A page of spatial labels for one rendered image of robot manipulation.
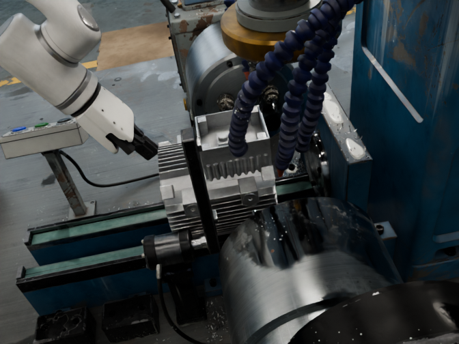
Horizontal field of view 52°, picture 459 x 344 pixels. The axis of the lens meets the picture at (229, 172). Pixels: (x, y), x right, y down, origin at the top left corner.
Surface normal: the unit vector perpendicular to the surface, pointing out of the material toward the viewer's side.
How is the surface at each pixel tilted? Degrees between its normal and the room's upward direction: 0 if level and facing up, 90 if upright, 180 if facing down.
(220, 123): 90
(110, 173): 0
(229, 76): 90
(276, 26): 90
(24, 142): 65
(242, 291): 51
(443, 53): 90
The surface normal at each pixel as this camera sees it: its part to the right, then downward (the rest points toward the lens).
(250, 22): -0.64, 0.58
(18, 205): -0.12, -0.72
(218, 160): 0.14, 0.66
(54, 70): 0.36, 0.65
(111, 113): 0.80, -0.44
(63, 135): 0.08, 0.29
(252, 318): -0.80, -0.35
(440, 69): -0.98, 0.19
